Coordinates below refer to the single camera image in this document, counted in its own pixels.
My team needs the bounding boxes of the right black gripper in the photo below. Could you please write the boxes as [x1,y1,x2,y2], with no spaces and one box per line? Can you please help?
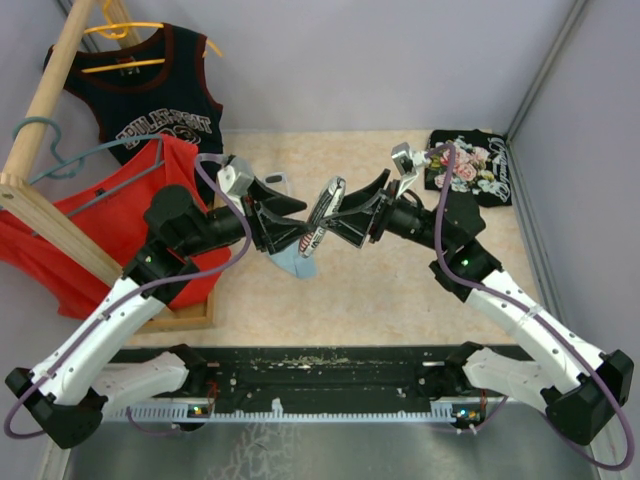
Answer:
[320,170,451,254]

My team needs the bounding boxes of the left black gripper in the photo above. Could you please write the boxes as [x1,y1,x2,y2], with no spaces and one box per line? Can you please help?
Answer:
[179,175,316,256]

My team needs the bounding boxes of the newspaper print glasses case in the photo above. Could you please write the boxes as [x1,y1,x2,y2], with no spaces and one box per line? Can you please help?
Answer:
[298,176,346,258]

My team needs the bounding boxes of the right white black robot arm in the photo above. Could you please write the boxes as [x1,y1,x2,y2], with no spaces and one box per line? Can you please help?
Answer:
[321,172,634,446]

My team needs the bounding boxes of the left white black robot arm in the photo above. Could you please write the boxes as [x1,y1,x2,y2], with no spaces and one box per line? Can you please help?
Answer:
[5,180,312,449]

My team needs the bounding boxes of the light blue cleaning cloth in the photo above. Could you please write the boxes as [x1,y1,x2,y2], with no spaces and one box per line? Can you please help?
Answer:
[268,245,317,280]

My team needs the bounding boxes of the black floral folded shirt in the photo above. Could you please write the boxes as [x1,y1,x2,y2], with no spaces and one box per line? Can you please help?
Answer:
[427,129,512,208]

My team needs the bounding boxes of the red tank top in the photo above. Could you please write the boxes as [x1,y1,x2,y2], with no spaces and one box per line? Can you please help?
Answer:
[0,133,232,321]

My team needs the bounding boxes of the navy basketball tank top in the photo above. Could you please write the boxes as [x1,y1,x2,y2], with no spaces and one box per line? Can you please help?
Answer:
[64,23,223,165]

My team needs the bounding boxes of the blue grey clothes hanger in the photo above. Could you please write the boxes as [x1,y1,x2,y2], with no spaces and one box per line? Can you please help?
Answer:
[12,116,164,219]

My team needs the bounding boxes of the yellow clothes hanger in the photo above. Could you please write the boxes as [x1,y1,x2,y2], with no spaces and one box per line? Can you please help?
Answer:
[69,1,222,80]

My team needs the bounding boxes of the wooden clothes rack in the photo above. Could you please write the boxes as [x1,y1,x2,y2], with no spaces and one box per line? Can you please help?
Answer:
[0,0,219,333]

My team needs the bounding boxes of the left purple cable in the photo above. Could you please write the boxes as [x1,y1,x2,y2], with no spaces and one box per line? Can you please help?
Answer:
[2,152,253,440]

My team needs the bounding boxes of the purple cable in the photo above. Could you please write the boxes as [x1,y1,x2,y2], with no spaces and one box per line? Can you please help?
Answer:
[424,141,636,471]
[2,152,253,440]

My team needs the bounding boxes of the white frame sunglasses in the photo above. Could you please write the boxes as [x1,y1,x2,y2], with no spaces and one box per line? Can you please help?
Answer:
[263,172,292,196]

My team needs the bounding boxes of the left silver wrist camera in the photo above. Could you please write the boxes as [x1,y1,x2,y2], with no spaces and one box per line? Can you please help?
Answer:
[217,155,255,197]

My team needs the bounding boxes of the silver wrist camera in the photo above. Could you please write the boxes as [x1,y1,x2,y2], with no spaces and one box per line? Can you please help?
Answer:
[217,155,255,197]
[391,142,431,198]

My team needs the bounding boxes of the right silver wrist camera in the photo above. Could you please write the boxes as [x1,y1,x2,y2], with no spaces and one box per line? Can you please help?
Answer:
[391,142,431,198]

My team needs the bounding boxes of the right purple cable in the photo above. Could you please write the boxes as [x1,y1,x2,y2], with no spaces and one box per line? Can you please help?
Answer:
[424,141,636,471]

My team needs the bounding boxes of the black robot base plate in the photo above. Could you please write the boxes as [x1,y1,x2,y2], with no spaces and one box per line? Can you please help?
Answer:
[117,342,506,415]

